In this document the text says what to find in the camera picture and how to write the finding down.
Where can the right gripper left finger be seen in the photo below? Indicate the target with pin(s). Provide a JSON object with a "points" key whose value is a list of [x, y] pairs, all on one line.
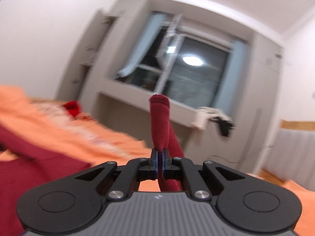
{"points": [[144, 168]]}

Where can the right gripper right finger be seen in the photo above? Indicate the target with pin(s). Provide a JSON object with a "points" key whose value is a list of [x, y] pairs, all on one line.
{"points": [[176, 168]]}

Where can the dark red knit sweater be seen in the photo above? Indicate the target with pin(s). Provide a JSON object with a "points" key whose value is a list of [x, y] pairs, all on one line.
{"points": [[35, 166]]}

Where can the white garment on ledge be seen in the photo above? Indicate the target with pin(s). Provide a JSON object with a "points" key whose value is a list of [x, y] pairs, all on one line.
{"points": [[203, 115]]}

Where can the grey window ledge desk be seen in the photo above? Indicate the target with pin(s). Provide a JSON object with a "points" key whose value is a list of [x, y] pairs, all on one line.
{"points": [[125, 108]]}

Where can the black garment on ledge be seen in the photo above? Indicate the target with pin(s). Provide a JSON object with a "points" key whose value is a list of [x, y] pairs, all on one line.
{"points": [[225, 126]]}

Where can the right light blue curtain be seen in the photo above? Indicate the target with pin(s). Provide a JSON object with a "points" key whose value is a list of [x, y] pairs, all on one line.
{"points": [[228, 89]]}

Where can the light blue curtain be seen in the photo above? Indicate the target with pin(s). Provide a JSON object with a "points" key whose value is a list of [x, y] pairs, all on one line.
{"points": [[228, 89], [147, 37]]}

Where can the bright red cloth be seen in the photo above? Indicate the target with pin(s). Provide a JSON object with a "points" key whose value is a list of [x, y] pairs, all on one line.
{"points": [[73, 108]]}

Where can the grey wardrobe cabinet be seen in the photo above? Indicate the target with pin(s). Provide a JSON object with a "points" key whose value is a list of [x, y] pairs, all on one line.
{"points": [[84, 56]]}

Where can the orange bed sheet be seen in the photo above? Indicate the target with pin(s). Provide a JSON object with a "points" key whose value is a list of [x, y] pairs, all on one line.
{"points": [[50, 126]]}

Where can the left light blue curtain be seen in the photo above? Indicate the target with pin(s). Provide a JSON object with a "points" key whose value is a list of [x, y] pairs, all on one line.
{"points": [[147, 37]]}

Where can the window with white frame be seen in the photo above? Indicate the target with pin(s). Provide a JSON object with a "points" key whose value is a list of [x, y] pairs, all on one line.
{"points": [[185, 63]]}

